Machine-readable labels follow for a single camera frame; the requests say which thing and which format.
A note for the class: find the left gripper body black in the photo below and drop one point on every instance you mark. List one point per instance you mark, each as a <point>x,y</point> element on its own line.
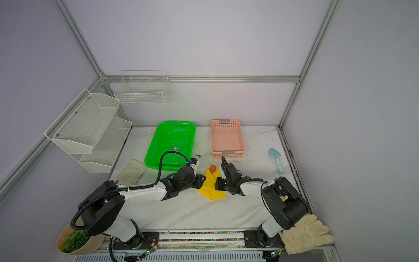
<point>195,182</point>

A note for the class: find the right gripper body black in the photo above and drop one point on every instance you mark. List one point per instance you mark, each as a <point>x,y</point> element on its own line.
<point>223,184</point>

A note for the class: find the yellow paper napkin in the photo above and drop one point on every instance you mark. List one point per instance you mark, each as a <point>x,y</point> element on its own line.
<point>208,189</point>

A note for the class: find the pink plastic basket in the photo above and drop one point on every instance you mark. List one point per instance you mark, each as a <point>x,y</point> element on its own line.
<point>227,139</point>

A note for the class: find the green plastic basket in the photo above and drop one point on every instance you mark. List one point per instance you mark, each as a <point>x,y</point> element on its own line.
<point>171,136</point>

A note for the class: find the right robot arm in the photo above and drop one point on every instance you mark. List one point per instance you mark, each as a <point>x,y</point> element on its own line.
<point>280,198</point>

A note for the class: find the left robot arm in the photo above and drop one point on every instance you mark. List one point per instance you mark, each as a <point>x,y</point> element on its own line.
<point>100,212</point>

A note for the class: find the light blue garden trowel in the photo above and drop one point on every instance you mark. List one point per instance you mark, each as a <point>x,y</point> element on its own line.
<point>276,155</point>

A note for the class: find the cream work glove right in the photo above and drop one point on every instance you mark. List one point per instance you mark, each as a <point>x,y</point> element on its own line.
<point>308,233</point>

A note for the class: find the white mesh two-tier shelf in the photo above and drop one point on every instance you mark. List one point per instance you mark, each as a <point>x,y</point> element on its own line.
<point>90,132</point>

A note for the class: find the paper bag with greens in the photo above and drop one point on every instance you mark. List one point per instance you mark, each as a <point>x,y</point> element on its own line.
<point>78,242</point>

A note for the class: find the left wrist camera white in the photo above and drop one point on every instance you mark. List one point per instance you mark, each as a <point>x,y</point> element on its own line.
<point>194,163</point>

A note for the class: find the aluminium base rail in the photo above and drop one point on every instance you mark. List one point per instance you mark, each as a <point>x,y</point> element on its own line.
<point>200,240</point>

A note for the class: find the white wire basket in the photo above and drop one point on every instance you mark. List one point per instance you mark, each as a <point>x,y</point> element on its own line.
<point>143,88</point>

